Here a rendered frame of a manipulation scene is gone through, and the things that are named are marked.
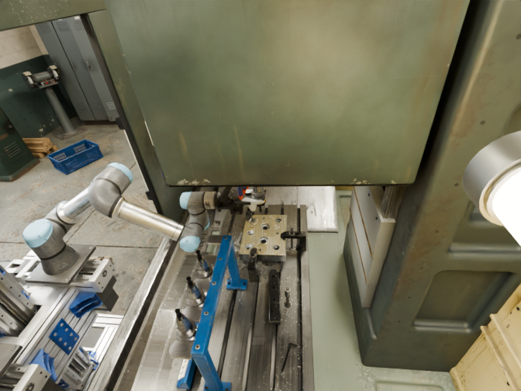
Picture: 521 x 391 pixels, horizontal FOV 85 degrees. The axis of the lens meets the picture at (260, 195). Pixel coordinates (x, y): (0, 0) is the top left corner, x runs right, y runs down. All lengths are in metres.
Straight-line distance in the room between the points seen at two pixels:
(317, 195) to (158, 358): 1.41
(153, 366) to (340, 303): 0.97
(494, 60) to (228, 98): 0.50
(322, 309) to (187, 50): 1.41
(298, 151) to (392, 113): 0.22
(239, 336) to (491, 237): 0.94
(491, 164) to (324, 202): 1.93
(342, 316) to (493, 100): 1.25
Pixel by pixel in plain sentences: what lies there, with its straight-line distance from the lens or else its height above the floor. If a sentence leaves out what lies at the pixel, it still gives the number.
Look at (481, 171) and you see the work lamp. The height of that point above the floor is 1.96.
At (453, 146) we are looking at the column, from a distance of 0.75.
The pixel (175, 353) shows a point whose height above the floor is 1.22.
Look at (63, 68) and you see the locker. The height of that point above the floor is 1.05.
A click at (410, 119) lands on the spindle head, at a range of 0.71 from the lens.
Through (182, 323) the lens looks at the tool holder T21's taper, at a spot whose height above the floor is 1.28.
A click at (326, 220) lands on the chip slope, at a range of 2.08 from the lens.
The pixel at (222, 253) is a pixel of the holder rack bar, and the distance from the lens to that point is 1.14.
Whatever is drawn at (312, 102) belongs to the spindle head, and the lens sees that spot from 0.65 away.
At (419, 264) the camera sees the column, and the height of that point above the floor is 1.35.
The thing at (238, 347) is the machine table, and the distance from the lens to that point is 1.30.
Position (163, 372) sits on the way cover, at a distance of 1.53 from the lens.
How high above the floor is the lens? 2.07
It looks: 38 degrees down
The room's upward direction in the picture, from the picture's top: 6 degrees counter-clockwise
